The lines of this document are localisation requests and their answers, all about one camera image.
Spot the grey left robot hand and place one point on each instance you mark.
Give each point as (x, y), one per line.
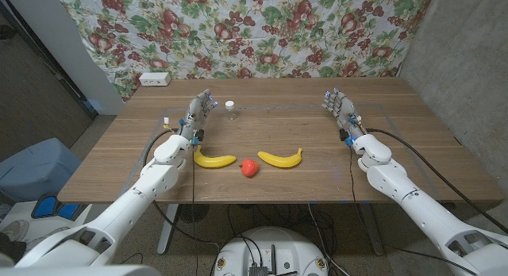
(194, 113)

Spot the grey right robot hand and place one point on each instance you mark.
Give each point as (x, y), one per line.
(344, 111)

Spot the clear medicine bottle white cap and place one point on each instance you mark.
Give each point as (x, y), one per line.
(229, 110)

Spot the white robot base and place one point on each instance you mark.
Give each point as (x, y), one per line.
(270, 252)

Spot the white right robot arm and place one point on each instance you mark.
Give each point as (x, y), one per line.
(416, 208)

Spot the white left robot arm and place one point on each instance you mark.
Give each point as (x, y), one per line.
(131, 204)

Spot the yellow toy banana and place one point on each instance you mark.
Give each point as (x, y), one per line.
(212, 161)
(279, 160)

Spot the red toy apple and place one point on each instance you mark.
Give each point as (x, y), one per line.
(249, 167)

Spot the white power strip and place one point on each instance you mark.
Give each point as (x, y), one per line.
(155, 79)

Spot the round black floor fan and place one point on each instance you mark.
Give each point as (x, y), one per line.
(193, 212)

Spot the floral fruit print backdrop cloth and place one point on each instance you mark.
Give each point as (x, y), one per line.
(278, 30)

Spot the metal table leg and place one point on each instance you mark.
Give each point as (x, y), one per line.
(373, 228)
(166, 228)

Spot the dark brown door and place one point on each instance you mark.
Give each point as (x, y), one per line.
(28, 101)

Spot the blue-grey plastic bin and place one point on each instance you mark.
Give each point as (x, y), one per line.
(35, 169)

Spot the blue and black floor item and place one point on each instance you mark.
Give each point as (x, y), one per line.
(47, 206)

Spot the white robot torso edge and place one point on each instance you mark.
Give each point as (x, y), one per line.
(79, 271)

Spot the grey shoe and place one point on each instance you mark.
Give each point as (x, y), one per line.
(14, 229)

